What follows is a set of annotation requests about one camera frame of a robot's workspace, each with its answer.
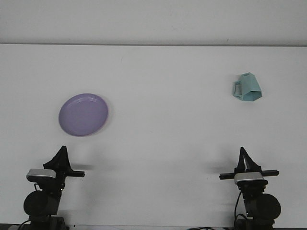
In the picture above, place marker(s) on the pale blue hexagonal cup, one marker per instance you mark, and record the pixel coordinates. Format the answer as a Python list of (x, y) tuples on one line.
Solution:
[(250, 83)]

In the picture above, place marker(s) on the lilac round plate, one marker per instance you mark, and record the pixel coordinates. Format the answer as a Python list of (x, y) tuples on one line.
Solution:
[(82, 115)]

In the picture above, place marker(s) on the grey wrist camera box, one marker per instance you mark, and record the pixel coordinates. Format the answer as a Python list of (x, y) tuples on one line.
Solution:
[(248, 177), (39, 174)]

